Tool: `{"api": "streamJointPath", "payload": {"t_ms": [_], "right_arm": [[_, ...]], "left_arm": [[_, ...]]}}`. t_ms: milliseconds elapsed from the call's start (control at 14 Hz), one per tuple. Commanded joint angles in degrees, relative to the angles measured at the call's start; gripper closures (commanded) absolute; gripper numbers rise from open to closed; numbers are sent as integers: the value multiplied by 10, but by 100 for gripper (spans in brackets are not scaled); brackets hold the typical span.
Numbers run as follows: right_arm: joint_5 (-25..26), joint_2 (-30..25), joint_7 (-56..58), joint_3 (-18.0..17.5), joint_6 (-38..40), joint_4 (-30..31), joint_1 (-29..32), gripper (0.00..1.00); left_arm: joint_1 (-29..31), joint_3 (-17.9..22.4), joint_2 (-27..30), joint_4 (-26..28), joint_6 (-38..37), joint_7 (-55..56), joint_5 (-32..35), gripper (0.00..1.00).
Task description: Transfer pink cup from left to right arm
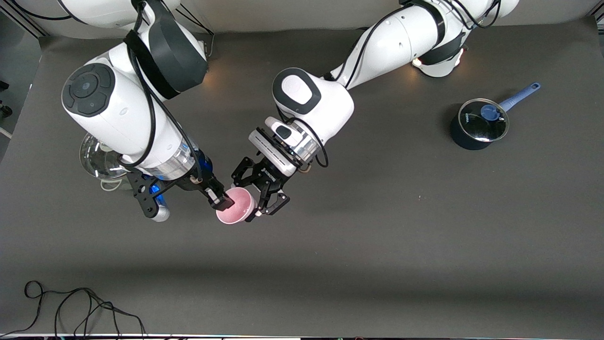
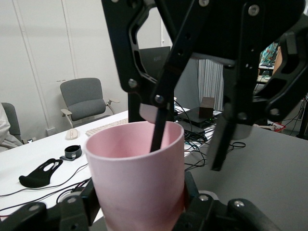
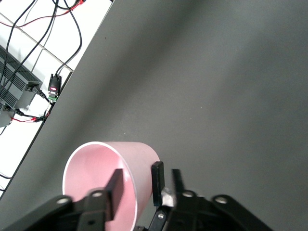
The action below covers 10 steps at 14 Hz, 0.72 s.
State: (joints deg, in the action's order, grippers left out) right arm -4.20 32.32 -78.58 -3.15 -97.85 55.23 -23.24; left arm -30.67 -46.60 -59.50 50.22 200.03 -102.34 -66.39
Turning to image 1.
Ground dark blue saucepan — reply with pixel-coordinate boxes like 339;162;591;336
449;82;541;151

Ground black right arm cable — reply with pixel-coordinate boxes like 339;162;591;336
117;0;204;185

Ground thin black cable on table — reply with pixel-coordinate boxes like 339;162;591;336
0;280;148;339

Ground pink cup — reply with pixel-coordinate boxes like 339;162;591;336
216;187;258;225

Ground white two-handled pot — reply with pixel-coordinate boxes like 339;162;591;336
79;132;134;192

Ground glass lid with blue knob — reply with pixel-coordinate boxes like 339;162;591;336
458;98;510;143

